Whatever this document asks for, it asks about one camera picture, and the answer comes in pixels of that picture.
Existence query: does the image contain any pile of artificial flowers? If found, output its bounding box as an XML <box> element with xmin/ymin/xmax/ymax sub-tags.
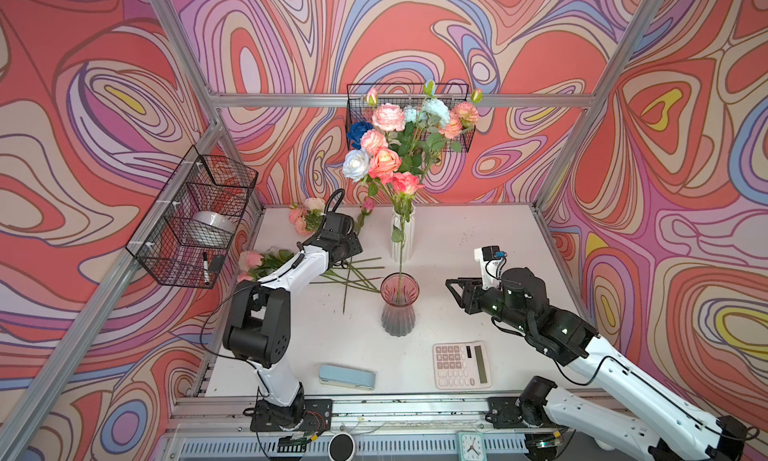
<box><xmin>237</xmin><ymin>198</ymin><xmax>379</xmax><ymax>293</ymax></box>

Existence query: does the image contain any pink peach flower stem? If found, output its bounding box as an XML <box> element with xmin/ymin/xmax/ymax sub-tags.
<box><xmin>438</xmin><ymin>89</ymin><xmax>484</xmax><ymax>153</ymax></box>

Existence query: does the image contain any white artificial rose stem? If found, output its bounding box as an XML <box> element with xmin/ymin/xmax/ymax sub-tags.
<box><xmin>342</xmin><ymin>149</ymin><xmax>370</xmax><ymax>182</ymax></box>

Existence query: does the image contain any small green clock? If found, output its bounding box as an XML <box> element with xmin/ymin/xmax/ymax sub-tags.
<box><xmin>457</xmin><ymin>432</ymin><xmax>487</xmax><ymax>461</ymax></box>

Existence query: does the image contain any left black wire basket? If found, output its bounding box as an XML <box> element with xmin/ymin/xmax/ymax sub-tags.
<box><xmin>126</xmin><ymin>147</ymin><xmax>258</xmax><ymax>289</ymax></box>

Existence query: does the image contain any light blue eraser box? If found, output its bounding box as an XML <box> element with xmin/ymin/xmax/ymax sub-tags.
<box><xmin>318</xmin><ymin>364</ymin><xmax>376</xmax><ymax>390</ymax></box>

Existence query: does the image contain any white ribbed vase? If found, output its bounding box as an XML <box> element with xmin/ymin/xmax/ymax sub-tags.
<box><xmin>390</xmin><ymin>211</ymin><xmax>416</xmax><ymax>263</ymax></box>

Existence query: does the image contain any pink calculator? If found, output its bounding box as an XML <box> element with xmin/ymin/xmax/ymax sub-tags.
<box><xmin>432</xmin><ymin>341</ymin><xmax>492</xmax><ymax>391</ymax></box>

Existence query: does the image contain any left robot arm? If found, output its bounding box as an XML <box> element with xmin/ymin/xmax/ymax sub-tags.
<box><xmin>222</xmin><ymin>188</ymin><xmax>362</xmax><ymax>430</ymax></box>

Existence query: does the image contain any back black wire basket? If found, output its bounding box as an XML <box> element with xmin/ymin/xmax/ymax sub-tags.
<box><xmin>345</xmin><ymin>81</ymin><xmax>482</xmax><ymax>153</ymax></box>

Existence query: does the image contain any light blue flower stem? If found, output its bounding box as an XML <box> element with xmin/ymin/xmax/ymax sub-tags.
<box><xmin>398</xmin><ymin>79</ymin><xmax>452</xmax><ymax>180</ymax></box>

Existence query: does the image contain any purple glass vase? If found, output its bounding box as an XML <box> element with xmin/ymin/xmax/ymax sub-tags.
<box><xmin>380</xmin><ymin>272</ymin><xmax>420</xmax><ymax>337</ymax></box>

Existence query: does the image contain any white tape roll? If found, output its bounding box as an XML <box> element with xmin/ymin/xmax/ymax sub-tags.
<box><xmin>188</xmin><ymin>211</ymin><xmax>235</xmax><ymax>248</ymax></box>

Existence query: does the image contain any pink artificial rose stem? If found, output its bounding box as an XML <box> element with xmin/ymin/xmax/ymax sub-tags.
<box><xmin>385</xmin><ymin>172</ymin><xmax>423</xmax><ymax>305</ymax></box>

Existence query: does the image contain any black wire basket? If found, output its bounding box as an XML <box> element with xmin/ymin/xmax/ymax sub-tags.
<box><xmin>345</xmin><ymin>81</ymin><xmax>482</xmax><ymax>153</ymax></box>
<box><xmin>126</xmin><ymin>147</ymin><xmax>258</xmax><ymax>289</ymax></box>

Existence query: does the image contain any blue artificial rose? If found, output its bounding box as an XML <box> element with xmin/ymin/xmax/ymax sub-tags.
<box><xmin>346</xmin><ymin>121</ymin><xmax>373</xmax><ymax>150</ymax></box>

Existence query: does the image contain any large pink peony stem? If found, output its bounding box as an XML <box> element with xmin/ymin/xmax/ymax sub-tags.
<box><xmin>360</xmin><ymin>88</ymin><xmax>406</xmax><ymax>156</ymax></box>

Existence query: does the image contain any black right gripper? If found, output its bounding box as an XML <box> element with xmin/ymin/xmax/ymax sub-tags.
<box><xmin>445</xmin><ymin>276</ymin><xmax>532</xmax><ymax>335</ymax></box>

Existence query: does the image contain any round black speaker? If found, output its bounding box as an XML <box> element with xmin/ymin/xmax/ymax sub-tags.
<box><xmin>328</xmin><ymin>432</ymin><xmax>356</xmax><ymax>461</ymax></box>

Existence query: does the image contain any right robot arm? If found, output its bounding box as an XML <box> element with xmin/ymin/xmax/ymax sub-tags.
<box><xmin>445</xmin><ymin>268</ymin><xmax>760</xmax><ymax>460</ymax></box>

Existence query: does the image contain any coral pink rose stem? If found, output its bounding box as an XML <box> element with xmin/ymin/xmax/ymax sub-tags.
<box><xmin>368</xmin><ymin>148</ymin><xmax>402</xmax><ymax>183</ymax></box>

